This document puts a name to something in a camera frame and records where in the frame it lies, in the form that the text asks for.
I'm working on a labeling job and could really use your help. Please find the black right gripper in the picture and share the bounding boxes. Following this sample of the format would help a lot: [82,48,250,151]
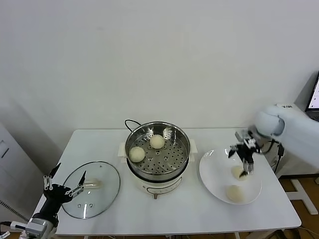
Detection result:
[228,143,261,179]

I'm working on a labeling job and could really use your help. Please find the open black laptop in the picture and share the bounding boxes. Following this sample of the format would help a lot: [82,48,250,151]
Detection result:
[305,71,319,119]

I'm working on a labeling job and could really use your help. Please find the cream electric cooker base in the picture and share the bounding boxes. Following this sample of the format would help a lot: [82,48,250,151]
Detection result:
[117,140,199,200]

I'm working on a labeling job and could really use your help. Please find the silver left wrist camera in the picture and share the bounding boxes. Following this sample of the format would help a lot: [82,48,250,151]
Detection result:
[9,218,50,237]

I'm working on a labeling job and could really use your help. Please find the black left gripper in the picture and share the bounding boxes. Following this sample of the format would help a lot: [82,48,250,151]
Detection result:
[32,163,87,222]

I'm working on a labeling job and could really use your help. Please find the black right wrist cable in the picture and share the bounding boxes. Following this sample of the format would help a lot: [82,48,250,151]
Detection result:
[260,139,280,155]

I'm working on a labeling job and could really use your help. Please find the white steamed baozi bun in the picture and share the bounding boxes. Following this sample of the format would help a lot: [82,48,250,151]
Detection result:
[129,146,146,163]
[150,134,165,150]
[231,166,249,181]
[225,185,246,202]

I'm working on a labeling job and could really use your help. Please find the black cooker power cord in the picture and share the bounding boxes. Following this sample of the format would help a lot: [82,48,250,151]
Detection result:
[124,119,143,132]

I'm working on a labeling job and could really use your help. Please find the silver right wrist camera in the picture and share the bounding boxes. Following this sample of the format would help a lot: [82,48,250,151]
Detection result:
[235,128,257,150]

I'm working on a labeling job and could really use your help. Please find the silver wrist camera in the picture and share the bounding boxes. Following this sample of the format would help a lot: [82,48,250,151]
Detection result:
[235,128,257,150]
[9,218,50,237]

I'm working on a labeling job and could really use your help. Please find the white cabinet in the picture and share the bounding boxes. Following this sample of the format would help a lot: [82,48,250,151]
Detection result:
[0,121,50,225]

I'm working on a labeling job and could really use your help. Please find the white round plate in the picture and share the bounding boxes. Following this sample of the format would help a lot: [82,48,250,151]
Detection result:
[198,148,263,206]

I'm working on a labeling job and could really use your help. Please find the round glass pot lid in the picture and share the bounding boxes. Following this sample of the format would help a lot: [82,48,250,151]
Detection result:
[60,161,121,219]

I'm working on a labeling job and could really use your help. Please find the stainless steel steamer basket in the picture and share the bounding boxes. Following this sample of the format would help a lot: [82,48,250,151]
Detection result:
[124,121,191,179]

